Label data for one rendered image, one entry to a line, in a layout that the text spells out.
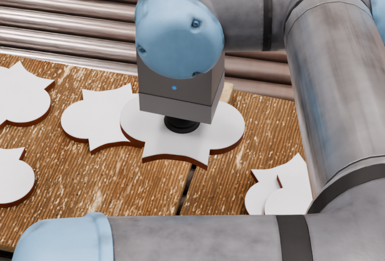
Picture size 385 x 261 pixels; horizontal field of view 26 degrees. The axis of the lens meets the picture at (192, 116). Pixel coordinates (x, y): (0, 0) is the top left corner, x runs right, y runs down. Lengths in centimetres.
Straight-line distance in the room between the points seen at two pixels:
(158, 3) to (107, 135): 55
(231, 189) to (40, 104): 32
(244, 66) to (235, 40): 65
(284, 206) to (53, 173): 33
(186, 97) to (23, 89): 45
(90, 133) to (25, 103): 12
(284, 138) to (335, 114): 72
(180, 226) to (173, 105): 55
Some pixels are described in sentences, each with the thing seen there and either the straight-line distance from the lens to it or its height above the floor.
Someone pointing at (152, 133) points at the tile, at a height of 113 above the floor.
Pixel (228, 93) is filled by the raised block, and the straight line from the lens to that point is 126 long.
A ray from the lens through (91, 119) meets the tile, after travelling 125.
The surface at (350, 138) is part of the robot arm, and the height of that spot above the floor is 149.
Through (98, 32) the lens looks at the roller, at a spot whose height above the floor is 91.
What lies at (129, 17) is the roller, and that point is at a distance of 147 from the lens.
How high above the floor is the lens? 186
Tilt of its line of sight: 47 degrees down
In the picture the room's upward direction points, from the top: straight up
